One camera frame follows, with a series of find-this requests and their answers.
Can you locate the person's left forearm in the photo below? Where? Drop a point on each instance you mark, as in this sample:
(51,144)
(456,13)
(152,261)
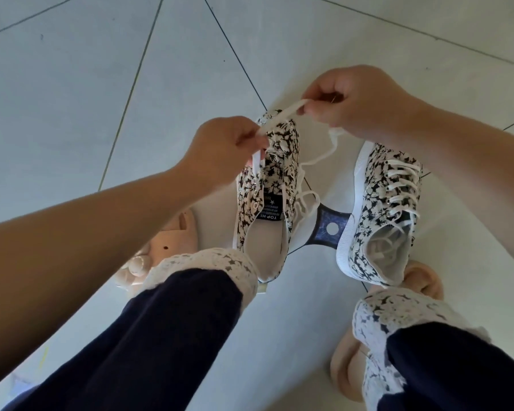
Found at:
(68,269)

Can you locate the pink slipper with green charm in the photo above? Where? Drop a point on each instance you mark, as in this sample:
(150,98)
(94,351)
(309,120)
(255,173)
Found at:
(347,368)

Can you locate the person's right leg navy trousers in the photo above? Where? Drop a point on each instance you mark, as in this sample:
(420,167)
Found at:
(454,368)

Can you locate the person's left leg navy trousers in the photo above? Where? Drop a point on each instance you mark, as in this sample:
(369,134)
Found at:
(133,351)

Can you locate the pink slipper with white charms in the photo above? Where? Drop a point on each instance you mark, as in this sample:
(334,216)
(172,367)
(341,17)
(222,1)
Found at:
(171,239)

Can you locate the person's leg navy trousers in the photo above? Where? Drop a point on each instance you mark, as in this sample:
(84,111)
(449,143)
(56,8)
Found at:
(133,351)
(454,368)

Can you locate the person's right hand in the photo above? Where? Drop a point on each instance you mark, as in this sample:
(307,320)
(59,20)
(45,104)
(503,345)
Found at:
(364,102)

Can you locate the person's right forearm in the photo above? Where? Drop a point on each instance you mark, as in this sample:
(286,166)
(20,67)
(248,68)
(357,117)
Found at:
(484,179)

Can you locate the floral sneaker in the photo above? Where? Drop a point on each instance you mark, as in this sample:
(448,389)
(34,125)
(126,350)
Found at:
(372,184)
(278,166)

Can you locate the person's left hand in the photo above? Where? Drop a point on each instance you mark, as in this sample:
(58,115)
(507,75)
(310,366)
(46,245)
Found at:
(218,154)

